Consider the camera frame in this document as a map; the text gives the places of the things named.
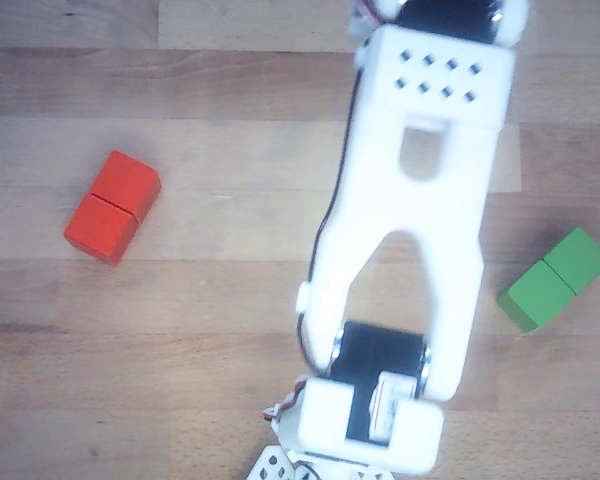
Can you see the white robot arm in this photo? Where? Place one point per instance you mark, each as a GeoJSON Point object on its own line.
{"type": "Point", "coordinates": [420, 210]}

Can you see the long red block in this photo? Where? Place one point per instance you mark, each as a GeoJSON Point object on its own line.
{"type": "Point", "coordinates": [112, 207]}

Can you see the long green block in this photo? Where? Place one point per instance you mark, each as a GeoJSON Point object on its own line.
{"type": "Point", "coordinates": [555, 280]}

